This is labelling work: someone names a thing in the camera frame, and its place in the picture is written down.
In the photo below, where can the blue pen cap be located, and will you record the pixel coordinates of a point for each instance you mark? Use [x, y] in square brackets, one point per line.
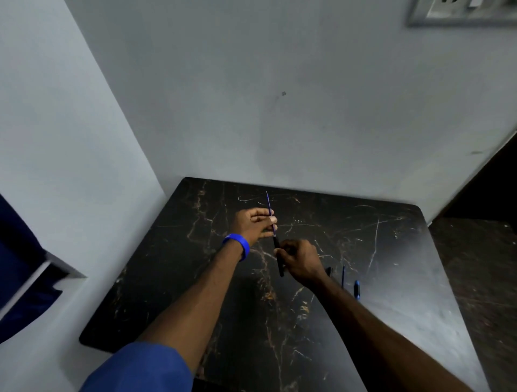
[357, 289]

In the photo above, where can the white window ledge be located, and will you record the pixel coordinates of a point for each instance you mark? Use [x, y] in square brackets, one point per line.
[42, 268]

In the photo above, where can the person's left hand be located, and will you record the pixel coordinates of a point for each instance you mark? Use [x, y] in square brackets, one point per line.
[250, 224]

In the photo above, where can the blue wristband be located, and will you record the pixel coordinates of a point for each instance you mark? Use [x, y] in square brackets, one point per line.
[238, 243]

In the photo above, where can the person's left fingers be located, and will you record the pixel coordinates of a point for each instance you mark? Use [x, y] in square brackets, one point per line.
[266, 224]

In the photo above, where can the wall switch plate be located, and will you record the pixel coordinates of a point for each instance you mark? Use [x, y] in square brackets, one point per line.
[460, 12]

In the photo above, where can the blue curtain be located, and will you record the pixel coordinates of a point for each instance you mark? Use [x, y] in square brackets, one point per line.
[20, 270]

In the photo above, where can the blue shirt sleeve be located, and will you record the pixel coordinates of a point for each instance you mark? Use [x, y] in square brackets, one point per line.
[139, 369]

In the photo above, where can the person's right forearm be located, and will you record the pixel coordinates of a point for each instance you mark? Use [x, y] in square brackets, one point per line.
[379, 339]

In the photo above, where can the black pen barrel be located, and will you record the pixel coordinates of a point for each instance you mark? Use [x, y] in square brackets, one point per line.
[278, 254]

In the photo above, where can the person's left forearm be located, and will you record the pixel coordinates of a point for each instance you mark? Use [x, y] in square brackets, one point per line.
[198, 299]

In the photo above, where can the person's right hand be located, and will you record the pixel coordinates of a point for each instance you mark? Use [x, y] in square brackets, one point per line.
[301, 258]

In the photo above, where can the person's right fingers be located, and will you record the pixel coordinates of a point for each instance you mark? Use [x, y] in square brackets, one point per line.
[284, 252]

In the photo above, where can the thin blue pen refill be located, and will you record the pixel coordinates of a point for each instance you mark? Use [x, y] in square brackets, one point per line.
[343, 276]

